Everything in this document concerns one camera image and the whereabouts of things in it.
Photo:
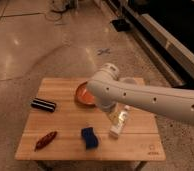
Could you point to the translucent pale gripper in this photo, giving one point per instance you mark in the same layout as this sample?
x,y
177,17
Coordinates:
x,y
113,116

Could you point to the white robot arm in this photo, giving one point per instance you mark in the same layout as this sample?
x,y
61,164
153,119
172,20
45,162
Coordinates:
x,y
108,90

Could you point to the clear plastic bottle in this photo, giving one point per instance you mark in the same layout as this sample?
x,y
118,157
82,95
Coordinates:
x,y
116,129

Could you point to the orange plastic bowl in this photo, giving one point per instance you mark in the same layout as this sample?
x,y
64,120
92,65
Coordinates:
x,y
83,96

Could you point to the wooden table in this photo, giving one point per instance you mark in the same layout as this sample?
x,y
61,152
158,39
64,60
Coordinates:
x,y
139,141

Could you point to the dark red chili pepper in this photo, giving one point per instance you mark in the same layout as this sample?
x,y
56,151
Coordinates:
x,y
45,140

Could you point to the black rectangular case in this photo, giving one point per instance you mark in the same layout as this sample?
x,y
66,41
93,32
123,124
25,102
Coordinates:
x,y
43,104

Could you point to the black floor box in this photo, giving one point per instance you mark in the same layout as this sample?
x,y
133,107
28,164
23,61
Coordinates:
x,y
120,25

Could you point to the white metal rail frame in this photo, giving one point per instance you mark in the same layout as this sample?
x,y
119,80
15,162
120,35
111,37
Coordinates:
x,y
168,26

